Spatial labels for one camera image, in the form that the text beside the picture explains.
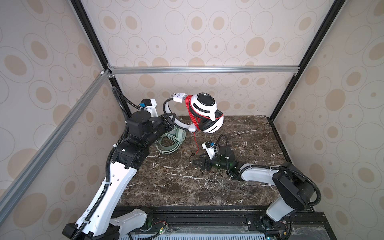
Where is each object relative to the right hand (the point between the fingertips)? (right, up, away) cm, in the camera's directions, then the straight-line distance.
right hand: (197, 158), depth 83 cm
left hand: (-7, +23, -24) cm, 34 cm away
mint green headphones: (-13, +13, +17) cm, 25 cm away
